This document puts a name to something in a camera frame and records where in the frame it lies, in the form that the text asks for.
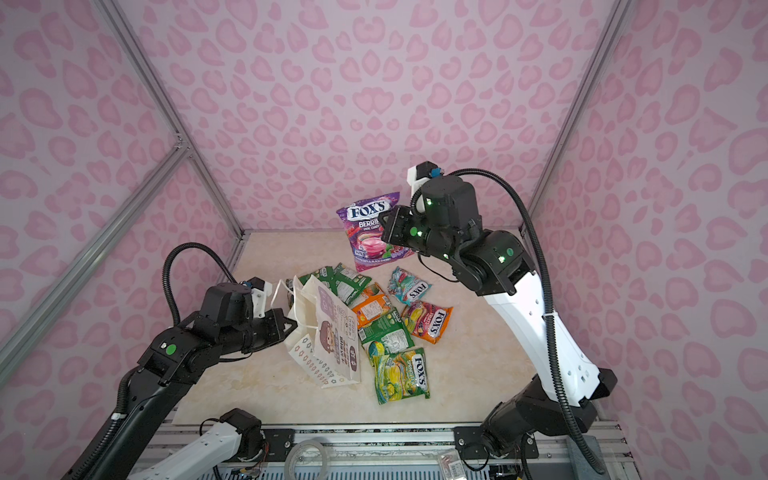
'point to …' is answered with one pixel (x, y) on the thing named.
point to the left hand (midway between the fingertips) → (299, 319)
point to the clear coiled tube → (289, 462)
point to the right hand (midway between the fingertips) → (378, 215)
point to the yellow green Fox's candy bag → (401, 375)
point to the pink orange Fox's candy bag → (426, 321)
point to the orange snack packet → (373, 302)
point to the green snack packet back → (338, 280)
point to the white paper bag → (322, 330)
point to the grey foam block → (584, 468)
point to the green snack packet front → (390, 331)
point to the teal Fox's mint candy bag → (407, 287)
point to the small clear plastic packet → (451, 465)
